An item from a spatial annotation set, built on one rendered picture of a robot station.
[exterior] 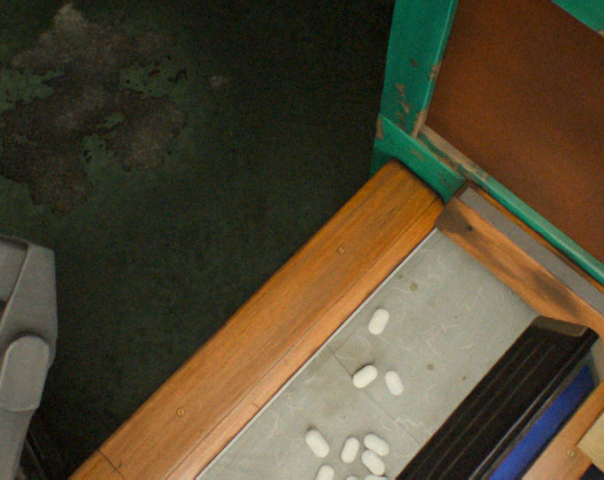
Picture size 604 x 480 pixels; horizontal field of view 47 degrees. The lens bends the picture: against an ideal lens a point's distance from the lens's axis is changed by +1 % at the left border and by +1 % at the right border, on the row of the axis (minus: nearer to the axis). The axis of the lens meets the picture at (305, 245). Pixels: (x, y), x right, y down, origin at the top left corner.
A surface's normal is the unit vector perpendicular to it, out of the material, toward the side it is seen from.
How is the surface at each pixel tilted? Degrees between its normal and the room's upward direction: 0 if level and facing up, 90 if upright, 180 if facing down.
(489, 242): 67
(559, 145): 90
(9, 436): 49
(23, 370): 44
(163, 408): 0
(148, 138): 0
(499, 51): 90
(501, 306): 0
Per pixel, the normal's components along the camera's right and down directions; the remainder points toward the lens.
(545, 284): -0.65, 0.50
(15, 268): 0.58, 0.07
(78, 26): -0.03, -0.33
